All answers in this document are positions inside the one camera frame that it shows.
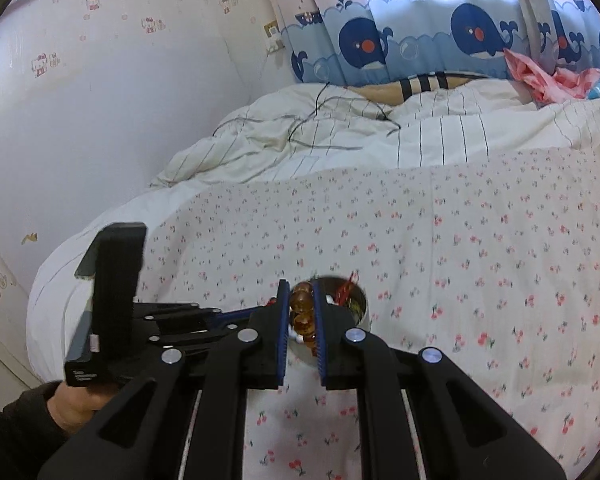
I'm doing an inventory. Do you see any beige pillow with dark stripes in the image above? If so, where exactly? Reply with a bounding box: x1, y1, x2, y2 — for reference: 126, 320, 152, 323
346, 72, 492, 107

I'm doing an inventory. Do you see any red cord jewelry piece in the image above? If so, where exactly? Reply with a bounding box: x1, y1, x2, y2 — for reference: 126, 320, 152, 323
336, 272, 358, 303

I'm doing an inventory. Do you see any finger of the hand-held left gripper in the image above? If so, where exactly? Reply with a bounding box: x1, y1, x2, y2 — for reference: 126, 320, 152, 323
152, 326, 240, 358
135, 300, 279, 330

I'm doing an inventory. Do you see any person's left forearm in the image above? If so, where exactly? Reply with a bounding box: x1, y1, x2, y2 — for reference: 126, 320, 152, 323
0, 381, 70, 480

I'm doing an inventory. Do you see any blue whale print curtain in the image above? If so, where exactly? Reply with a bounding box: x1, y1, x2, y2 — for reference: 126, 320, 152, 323
260, 0, 600, 86

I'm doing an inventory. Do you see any cherry print blanket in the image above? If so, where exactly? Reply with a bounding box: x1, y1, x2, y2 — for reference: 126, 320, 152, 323
140, 147, 600, 480

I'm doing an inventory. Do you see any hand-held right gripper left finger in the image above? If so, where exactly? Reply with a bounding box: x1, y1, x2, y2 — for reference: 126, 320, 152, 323
37, 279, 291, 480

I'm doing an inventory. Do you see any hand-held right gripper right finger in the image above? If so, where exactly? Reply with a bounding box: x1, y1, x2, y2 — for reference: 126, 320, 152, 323
312, 279, 567, 480

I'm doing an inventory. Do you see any round metal bowl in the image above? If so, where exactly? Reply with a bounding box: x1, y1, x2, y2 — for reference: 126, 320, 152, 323
286, 275, 372, 362

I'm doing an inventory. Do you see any white striped duvet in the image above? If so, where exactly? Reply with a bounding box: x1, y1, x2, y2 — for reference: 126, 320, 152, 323
150, 77, 600, 190

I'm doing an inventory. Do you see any wall outlet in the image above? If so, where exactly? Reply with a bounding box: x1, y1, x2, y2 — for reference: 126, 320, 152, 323
263, 19, 287, 54

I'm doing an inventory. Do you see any person's left hand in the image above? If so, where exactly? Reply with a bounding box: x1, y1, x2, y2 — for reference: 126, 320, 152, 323
46, 379, 127, 437

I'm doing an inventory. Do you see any amber bead bracelet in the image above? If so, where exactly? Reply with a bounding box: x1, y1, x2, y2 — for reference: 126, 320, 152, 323
287, 282, 319, 350

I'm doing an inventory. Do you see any thin black cable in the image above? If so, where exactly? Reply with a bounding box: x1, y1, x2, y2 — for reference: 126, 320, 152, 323
286, 81, 405, 150

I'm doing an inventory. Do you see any pink cloth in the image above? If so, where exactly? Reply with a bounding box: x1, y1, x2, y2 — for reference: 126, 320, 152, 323
503, 48, 600, 107

